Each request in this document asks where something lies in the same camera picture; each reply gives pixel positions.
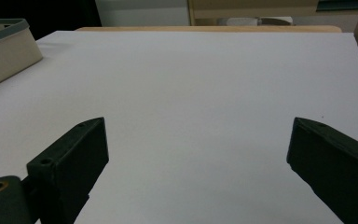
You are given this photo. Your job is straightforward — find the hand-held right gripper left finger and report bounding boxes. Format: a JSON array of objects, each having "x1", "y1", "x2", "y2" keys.
[{"x1": 26, "y1": 116, "x2": 110, "y2": 224}]

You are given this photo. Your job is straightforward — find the black curtain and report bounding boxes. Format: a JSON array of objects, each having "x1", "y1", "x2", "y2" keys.
[{"x1": 0, "y1": 0, "x2": 103, "y2": 41}]

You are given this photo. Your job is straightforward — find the white board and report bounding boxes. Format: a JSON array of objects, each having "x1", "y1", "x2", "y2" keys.
[{"x1": 0, "y1": 30, "x2": 358, "y2": 224}]

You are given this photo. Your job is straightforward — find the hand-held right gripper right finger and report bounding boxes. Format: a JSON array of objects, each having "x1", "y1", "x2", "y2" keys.
[{"x1": 285, "y1": 116, "x2": 358, "y2": 224}]

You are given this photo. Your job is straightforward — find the beige basket with grey rim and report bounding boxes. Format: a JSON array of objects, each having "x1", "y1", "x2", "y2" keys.
[{"x1": 0, "y1": 18, "x2": 44, "y2": 94}]

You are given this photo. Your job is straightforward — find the grey-blue desk panel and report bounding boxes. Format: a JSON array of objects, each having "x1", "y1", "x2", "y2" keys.
[{"x1": 316, "y1": 0, "x2": 358, "y2": 12}]

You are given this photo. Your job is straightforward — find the white cabinet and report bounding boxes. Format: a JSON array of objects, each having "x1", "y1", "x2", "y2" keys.
[{"x1": 94, "y1": 0, "x2": 191, "y2": 28}]

